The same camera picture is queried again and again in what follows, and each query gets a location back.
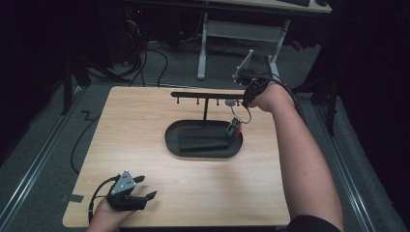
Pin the black metal stand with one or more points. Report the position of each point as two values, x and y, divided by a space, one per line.
69 87

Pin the black sleeve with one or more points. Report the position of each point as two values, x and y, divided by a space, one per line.
311 224

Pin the person's left hand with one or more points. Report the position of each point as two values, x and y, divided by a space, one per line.
106 217

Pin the desk with white legs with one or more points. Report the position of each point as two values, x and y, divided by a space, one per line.
241 30

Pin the metal floor rail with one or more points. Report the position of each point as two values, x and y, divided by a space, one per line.
348 174
35 167

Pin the person's right hand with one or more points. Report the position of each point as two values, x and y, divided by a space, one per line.
274 96

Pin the black key rack with tray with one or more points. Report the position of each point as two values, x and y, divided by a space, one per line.
172 141

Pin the black keyboard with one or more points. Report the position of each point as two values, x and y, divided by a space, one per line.
295 2

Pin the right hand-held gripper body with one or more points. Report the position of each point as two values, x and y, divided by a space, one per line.
256 87

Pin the grey tape strip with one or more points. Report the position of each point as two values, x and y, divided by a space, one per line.
72 198

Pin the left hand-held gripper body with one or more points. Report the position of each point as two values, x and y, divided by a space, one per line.
124 187

